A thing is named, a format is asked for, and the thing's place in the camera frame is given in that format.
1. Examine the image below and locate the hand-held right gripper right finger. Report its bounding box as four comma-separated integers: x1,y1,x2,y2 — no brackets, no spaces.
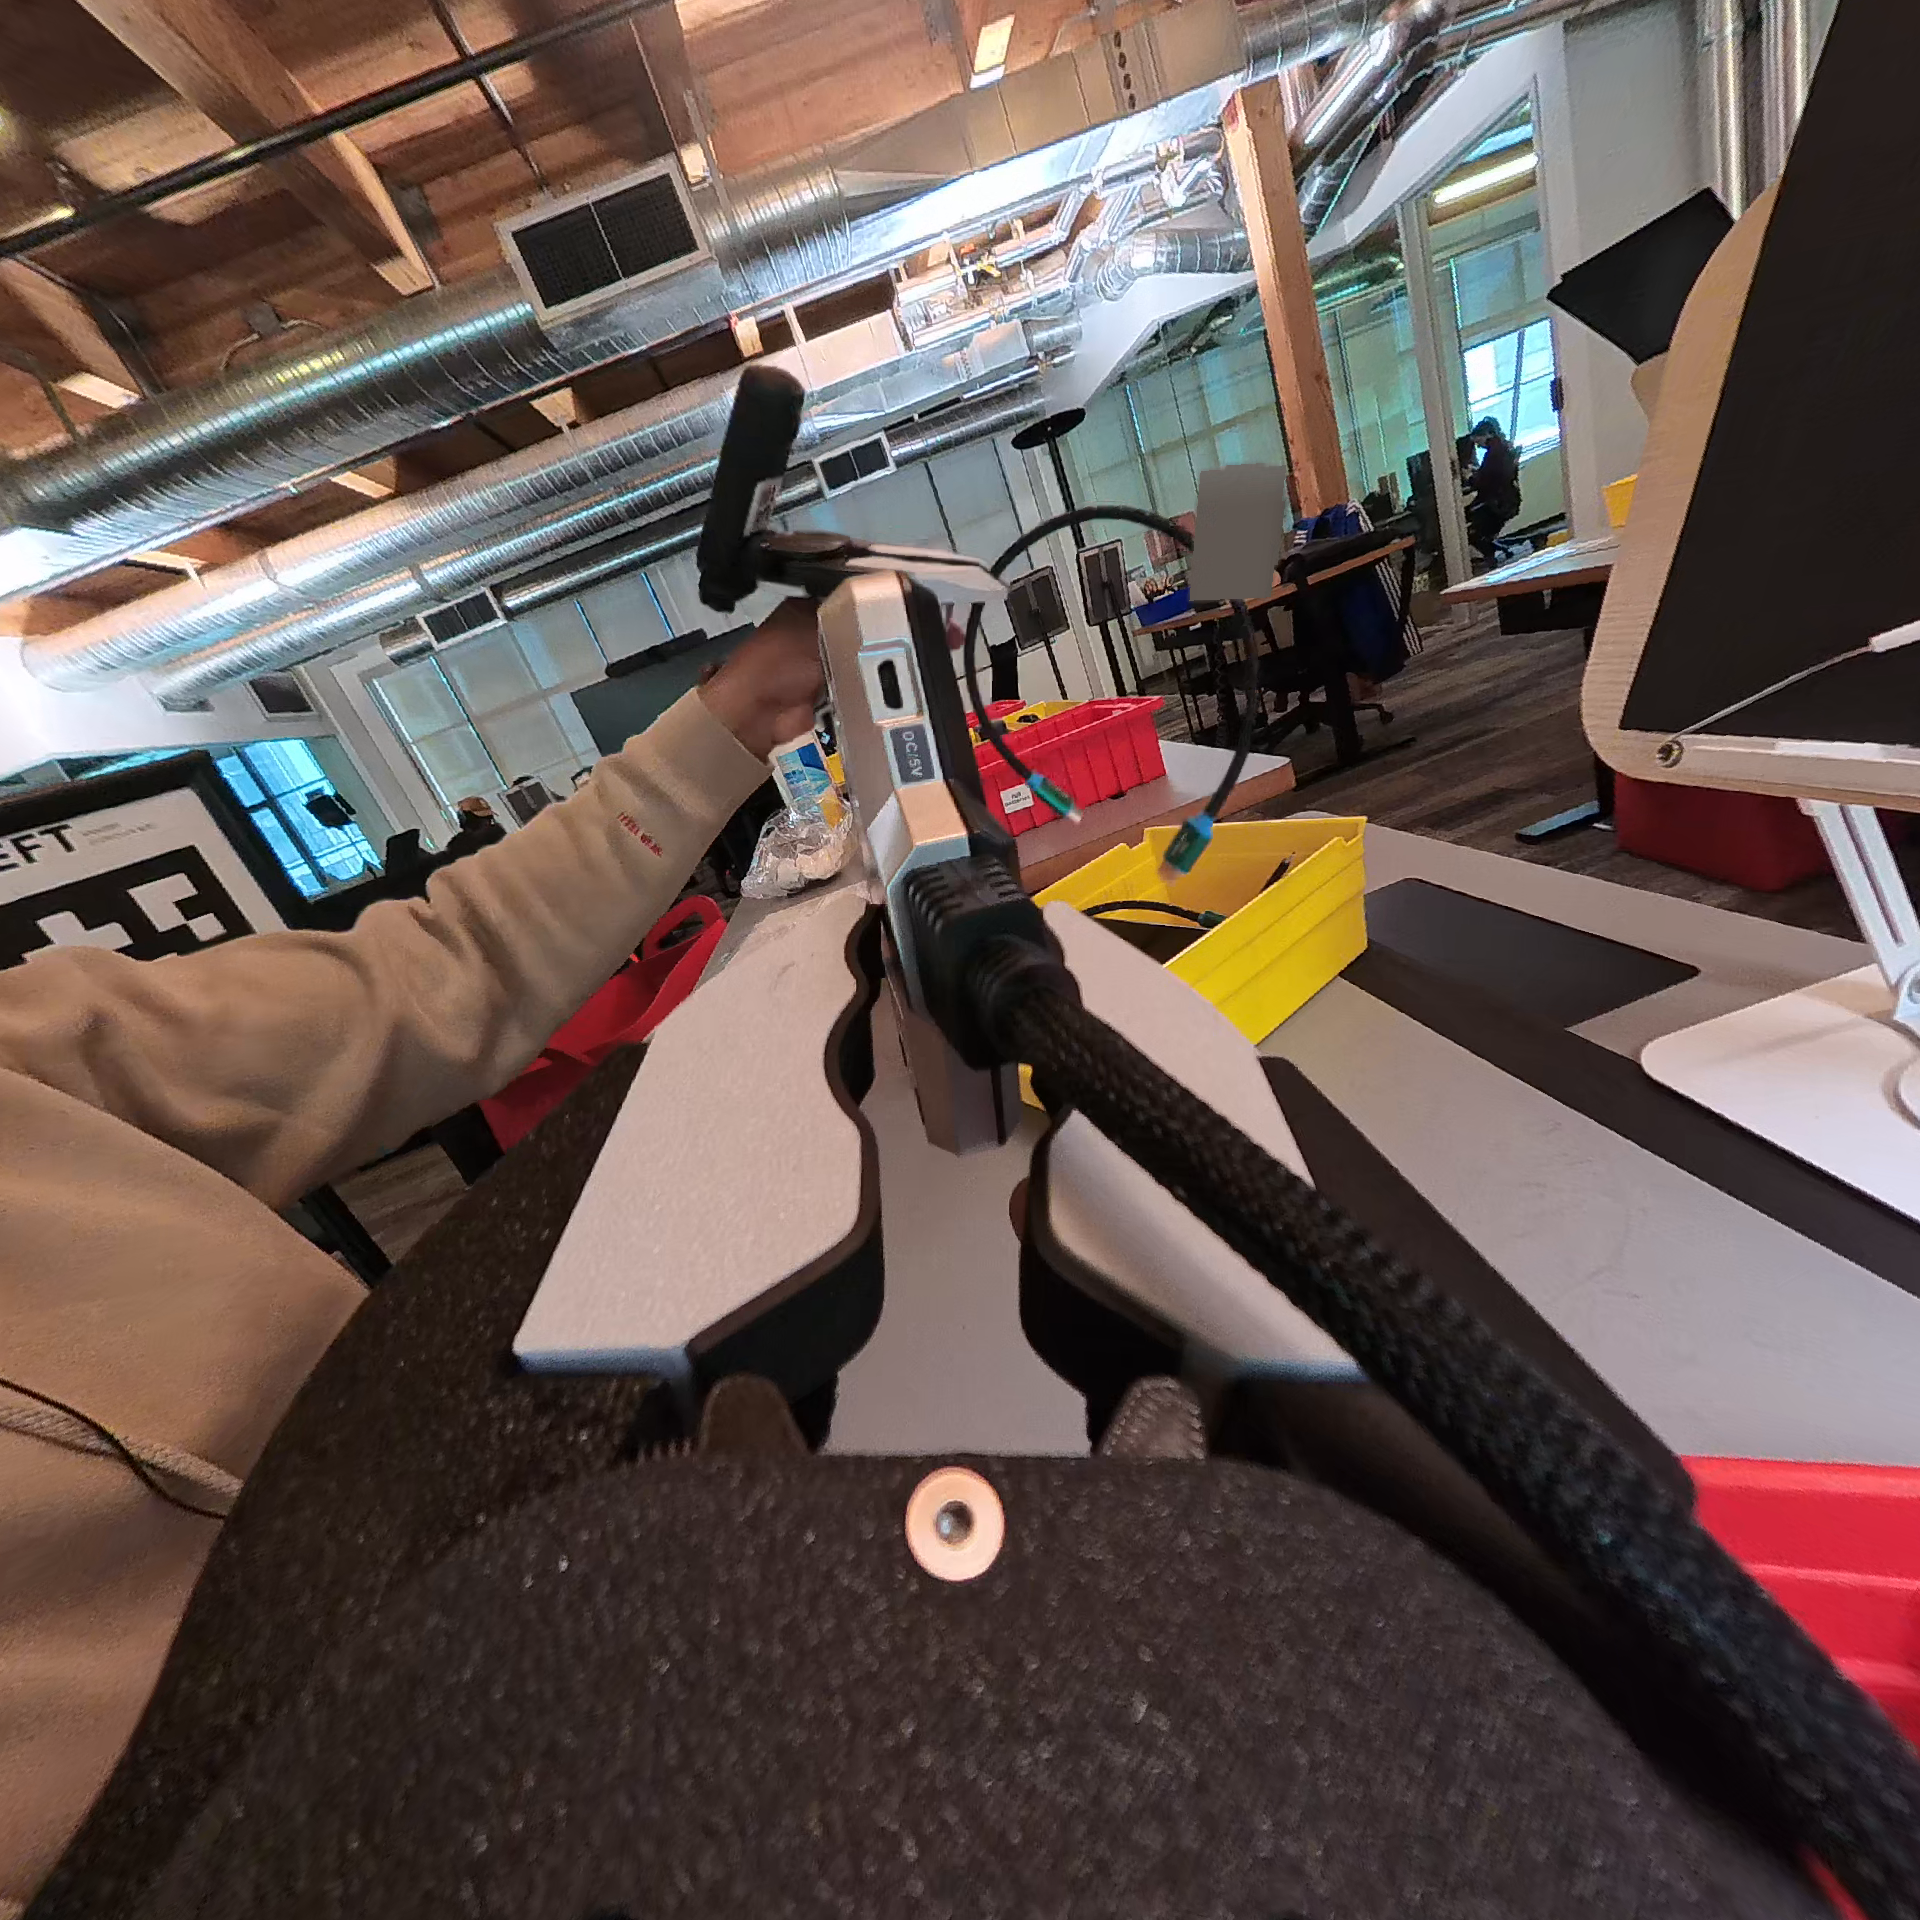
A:
1019,900,1368,1384

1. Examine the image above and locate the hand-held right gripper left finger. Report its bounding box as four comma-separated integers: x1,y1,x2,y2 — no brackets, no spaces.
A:
510,900,888,1379

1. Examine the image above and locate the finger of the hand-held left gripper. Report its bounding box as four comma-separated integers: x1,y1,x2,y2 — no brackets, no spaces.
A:
833,540,1010,606

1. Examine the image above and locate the black braided hdmi cable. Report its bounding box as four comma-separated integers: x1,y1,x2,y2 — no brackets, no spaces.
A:
815,572,1920,1920

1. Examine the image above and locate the person's left forearm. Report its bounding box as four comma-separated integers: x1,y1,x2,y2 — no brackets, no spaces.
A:
0,689,778,1206

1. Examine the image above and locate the black floor lamp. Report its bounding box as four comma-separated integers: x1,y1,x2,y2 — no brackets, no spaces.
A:
1009,404,1094,711

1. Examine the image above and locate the red bag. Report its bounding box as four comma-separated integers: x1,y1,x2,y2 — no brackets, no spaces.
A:
479,894,732,1153

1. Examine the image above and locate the large red storage bin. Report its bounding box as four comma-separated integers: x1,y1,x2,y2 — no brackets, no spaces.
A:
966,691,1174,842

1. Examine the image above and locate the grey side table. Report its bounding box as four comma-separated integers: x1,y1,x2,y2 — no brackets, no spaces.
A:
738,738,1298,905

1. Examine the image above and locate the ceiling air vent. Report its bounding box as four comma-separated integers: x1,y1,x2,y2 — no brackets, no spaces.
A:
491,153,722,332

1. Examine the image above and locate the crumpled clear plastic bag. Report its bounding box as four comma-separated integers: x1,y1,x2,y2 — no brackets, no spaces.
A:
737,801,867,905

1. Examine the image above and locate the wooden top desk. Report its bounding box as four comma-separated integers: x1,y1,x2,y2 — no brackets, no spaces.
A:
1129,528,1422,754
1438,528,1633,657

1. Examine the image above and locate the blue jacket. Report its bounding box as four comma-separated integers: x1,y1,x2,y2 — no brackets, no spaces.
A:
1287,499,1422,696

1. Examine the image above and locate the person's torso in beige hoodie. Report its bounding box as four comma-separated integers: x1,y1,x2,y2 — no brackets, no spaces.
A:
0,1032,372,1878

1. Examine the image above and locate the red box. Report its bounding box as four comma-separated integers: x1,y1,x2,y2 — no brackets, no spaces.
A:
1609,768,1881,897

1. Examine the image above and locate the framed black white marker sign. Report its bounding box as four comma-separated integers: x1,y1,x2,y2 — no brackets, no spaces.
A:
0,747,321,980

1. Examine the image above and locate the silver ventilation duct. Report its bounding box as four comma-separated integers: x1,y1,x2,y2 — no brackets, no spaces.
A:
0,116,1251,545
19,364,1056,711

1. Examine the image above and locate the wooden post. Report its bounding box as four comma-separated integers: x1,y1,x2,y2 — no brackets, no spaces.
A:
1219,80,1356,522

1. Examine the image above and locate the black earphone cable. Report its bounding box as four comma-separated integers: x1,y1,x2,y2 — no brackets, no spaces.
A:
0,1369,244,1520

